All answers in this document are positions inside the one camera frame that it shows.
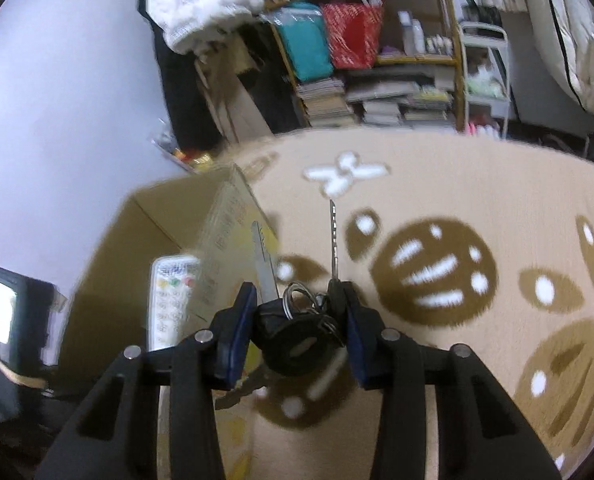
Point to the pale green cloth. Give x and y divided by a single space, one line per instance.
484 84

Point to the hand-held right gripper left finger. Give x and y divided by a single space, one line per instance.
234 330

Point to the black key bunch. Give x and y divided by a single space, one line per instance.
292 345

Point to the white bottle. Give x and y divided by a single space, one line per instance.
404 30
417 37

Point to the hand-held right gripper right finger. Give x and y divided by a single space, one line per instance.
357 340

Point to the row of small bottles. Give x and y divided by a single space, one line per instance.
439 45

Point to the stack of books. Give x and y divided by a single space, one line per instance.
402 105
324 105

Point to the red patterned bag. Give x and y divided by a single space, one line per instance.
352 35

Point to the black coat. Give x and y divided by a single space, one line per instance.
182 90

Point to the wooden bookshelf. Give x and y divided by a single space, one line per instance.
454 60

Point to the pink packets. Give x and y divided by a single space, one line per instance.
482 130

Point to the white rolling cart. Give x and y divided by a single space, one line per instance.
484 60

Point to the leaning cardboard sheets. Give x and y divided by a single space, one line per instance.
237 105

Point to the white remote control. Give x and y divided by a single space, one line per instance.
172 300

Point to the teal bag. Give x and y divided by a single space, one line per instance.
304 42

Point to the white puffer jacket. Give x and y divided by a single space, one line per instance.
197 0

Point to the clear bag with yellow items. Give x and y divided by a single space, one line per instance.
182 152

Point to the cardboard box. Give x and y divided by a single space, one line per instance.
167 210

